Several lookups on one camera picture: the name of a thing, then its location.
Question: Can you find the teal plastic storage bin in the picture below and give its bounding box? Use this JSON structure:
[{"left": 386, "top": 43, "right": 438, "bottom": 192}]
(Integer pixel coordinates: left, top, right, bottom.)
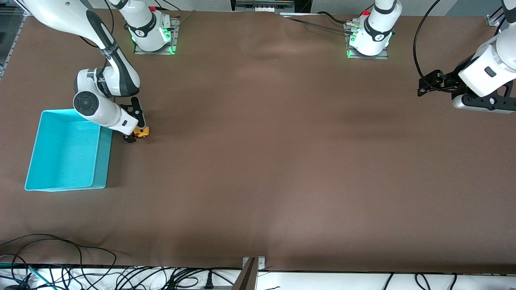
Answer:
[{"left": 24, "top": 109, "right": 113, "bottom": 192}]

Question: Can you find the brown table cover sheet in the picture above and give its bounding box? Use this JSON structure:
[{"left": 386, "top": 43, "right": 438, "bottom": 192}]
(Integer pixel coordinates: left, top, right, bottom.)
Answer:
[{"left": 0, "top": 7, "right": 516, "bottom": 273}]

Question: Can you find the dark metal rack fixture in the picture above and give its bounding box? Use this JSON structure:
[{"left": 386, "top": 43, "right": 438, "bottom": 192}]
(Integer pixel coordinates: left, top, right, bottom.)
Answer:
[{"left": 231, "top": 0, "right": 295, "bottom": 13}]

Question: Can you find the white bench ledge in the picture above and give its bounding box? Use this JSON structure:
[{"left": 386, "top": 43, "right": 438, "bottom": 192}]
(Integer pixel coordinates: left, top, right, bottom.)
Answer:
[{"left": 0, "top": 266, "right": 516, "bottom": 290}]

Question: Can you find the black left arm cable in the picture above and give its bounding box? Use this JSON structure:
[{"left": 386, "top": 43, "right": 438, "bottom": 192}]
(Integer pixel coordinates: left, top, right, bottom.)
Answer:
[{"left": 413, "top": 0, "right": 442, "bottom": 91}]

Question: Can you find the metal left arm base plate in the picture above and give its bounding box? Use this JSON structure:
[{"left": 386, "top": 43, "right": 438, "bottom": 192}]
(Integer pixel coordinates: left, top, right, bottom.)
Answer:
[{"left": 345, "top": 22, "right": 390, "bottom": 60}]

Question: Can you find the short aluminium frame profile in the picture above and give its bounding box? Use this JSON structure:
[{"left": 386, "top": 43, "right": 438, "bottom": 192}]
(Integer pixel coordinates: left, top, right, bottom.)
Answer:
[{"left": 485, "top": 6, "right": 508, "bottom": 27}]

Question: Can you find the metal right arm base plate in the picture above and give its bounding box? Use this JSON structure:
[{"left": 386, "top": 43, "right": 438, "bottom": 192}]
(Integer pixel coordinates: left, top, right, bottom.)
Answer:
[{"left": 133, "top": 16, "right": 181, "bottom": 56}]

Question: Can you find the black cable looping over table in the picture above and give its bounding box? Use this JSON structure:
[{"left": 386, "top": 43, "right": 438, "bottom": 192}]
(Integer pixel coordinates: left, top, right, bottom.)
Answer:
[
  {"left": 79, "top": 246, "right": 118, "bottom": 278},
  {"left": 0, "top": 234, "right": 84, "bottom": 278}
]

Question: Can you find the black base power cable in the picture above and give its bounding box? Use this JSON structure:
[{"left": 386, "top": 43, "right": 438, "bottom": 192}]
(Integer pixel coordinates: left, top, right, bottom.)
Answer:
[{"left": 316, "top": 11, "right": 355, "bottom": 25}]

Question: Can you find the grey braided table cable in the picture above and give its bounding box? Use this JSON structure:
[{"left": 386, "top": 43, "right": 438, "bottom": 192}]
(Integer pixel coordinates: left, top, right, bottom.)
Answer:
[{"left": 278, "top": 14, "right": 355, "bottom": 35}]

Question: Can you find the grey cable at base plate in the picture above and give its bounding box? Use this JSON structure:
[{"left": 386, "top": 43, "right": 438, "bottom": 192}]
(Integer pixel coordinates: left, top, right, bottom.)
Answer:
[{"left": 171, "top": 9, "right": 197, "bottom": 29}]

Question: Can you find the aluminium frame rack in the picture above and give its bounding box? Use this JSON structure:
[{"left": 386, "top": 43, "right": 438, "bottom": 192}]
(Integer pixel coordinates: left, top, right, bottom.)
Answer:
[{"left": 0, "top": 0, "right": 31, "bottom": 77}]

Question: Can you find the teal cable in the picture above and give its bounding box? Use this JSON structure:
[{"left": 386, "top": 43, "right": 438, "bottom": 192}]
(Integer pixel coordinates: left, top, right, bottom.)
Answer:
[{"left": 0, "top": 263, "right": 55, "bottom": 290}]

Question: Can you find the metal mounting bracket plate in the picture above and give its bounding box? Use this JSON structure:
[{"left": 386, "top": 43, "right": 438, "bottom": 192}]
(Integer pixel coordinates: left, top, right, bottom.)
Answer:
[{"left": 242, "top": 256, "right": 266, "bottom": 270}]

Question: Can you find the grey aluminium post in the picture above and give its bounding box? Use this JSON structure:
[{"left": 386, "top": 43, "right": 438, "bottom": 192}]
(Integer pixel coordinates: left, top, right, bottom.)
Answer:
[{"left": 232, "top": 258, "right": 258, "bottom": 290}]

